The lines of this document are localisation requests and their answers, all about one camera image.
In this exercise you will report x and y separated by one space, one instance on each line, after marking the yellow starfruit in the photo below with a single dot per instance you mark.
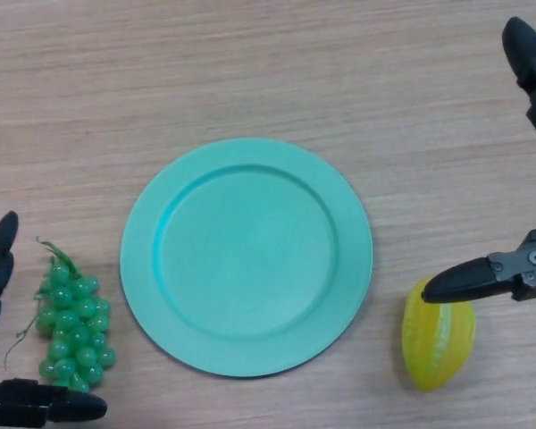
438 344

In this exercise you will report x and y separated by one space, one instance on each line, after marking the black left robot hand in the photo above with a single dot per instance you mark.
49 402

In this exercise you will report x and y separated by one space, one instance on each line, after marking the green grapes bunch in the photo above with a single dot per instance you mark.
76 326

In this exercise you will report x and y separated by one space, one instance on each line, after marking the teal round plate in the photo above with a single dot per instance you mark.
245 259

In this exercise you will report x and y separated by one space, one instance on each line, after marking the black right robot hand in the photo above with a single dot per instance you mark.
464 281

